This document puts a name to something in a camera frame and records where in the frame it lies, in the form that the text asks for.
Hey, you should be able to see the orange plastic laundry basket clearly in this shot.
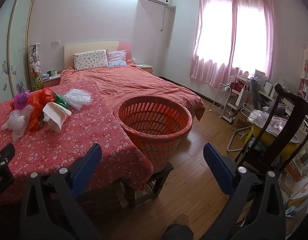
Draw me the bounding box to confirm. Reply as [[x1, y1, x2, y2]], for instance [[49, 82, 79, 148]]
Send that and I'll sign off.
[[113, 95, 193, 171]]

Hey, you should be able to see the orange plastic bag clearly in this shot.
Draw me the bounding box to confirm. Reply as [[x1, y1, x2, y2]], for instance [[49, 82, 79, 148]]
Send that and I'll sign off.
[[10, 88, 57, 132]]

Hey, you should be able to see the orange duvet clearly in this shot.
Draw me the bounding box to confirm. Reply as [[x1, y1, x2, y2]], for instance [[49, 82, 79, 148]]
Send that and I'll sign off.
[[59, 60, 205, 120]]

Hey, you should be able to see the green plastic bag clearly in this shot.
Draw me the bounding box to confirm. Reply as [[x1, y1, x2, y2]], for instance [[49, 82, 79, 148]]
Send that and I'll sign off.
[[53, 92, 72, 110]]

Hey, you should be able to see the red floral blanket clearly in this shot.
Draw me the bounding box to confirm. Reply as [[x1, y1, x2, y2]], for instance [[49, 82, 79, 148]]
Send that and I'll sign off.
[[0, 81, 154, 205]]

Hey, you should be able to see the clear tube of plush toys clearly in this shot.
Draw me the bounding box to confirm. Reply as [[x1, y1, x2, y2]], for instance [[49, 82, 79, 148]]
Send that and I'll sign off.
[[29, 44, 43, 90]]

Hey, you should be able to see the pink curtain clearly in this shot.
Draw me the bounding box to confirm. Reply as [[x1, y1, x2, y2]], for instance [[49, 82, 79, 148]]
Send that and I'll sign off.
[[189, 0, 238, 88], [231, 0, 275, 80]]

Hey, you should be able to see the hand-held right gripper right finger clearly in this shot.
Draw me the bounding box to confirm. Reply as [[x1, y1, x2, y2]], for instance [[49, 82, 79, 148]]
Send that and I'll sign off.
[[203, 143, 287, 240]]

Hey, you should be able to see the white paper bag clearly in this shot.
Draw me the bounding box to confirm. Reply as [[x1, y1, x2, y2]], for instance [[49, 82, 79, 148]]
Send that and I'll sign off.
[[42, 102, 72, 132]]

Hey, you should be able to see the floral print pillow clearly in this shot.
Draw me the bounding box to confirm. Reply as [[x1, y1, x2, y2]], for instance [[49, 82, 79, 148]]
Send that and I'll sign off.
[[74, 50, 109, 72]]

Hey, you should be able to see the dark wooden chair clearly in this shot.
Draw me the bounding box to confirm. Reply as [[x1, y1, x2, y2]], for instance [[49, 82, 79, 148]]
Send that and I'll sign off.
[[235, 83, 308, 180]]

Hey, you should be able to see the white metal tube frame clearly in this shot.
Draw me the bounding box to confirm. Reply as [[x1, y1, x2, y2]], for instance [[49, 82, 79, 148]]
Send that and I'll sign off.
[[226, 125, 254, 153]]

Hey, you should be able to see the translucent white plastic bag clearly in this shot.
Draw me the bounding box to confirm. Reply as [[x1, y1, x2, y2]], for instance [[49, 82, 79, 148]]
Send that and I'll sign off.
[[1, 105, 35, 142]]

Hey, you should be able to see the purple plastic bag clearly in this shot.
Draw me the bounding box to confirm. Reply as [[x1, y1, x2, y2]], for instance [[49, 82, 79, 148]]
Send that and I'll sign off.
[[10, 92, 31, 110]]

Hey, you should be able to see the person's leg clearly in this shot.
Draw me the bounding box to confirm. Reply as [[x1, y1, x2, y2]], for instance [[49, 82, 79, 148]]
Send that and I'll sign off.
[[164, 214, 194, 240]]

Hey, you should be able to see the white wire rack cart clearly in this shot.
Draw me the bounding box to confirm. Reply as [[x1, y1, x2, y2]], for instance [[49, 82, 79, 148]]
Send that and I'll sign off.
[[211, 82, 240, 123]]

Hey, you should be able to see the yellow plastic tub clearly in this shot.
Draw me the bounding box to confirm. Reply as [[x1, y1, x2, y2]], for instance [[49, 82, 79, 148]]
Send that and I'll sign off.
[[251, 120, 300, 155]]

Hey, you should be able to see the dark wooden stool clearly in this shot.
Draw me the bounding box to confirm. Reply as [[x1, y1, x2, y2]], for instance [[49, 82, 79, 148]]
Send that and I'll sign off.
[[119, 161, 174, 208]]

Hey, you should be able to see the cluttered desk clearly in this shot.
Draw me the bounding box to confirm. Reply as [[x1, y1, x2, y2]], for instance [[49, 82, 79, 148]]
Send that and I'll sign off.
[[235, 70, 289, 105]]

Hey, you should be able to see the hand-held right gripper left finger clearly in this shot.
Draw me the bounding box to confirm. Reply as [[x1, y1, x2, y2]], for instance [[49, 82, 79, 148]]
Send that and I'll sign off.
[[19, 144, 104, 240]]

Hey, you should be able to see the grey office chair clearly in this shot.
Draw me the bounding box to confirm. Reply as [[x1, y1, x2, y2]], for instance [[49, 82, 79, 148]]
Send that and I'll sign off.
[[249, 79, 269, 110]]

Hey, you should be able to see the striped pink pillow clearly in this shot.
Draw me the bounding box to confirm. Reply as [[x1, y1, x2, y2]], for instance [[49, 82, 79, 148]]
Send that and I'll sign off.
[[106, 50, 128, 68]]

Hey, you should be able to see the clear bubble wrap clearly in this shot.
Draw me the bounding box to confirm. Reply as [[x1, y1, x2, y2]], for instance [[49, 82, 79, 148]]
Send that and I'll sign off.
[[62, 88, 92, 111]]

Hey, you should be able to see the white bookshelf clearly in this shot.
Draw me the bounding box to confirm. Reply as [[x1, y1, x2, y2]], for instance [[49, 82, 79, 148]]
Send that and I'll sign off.
[[300, 42, 308, 98]]

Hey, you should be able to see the wardrobe with purple flower doors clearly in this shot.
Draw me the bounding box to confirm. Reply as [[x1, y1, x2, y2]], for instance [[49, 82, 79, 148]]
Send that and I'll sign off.
[[0, 0, 36, 105]]

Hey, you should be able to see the air conditioner pipe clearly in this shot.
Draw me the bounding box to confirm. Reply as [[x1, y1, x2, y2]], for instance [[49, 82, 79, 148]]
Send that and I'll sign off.
[[160, 5, 177, 32]]

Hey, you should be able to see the pink and white nightstand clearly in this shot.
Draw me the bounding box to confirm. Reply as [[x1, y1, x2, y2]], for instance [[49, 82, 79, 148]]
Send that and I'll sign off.
[[138, 64, 154, 75], [41, 74, 62, 88]]

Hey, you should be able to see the wooden bed headboard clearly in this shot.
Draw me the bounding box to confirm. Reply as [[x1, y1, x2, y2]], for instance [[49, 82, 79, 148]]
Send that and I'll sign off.
[[64, 41, 132, 70]]

